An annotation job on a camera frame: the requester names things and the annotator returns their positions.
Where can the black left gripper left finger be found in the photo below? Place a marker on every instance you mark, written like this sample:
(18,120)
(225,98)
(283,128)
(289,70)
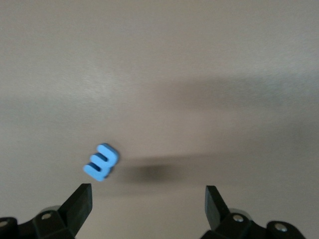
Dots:
(72,211)

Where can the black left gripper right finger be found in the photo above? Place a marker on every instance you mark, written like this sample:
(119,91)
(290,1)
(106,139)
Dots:
(219,214)

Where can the blue foam letter E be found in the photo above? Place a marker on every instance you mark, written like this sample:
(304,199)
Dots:
(107,155)

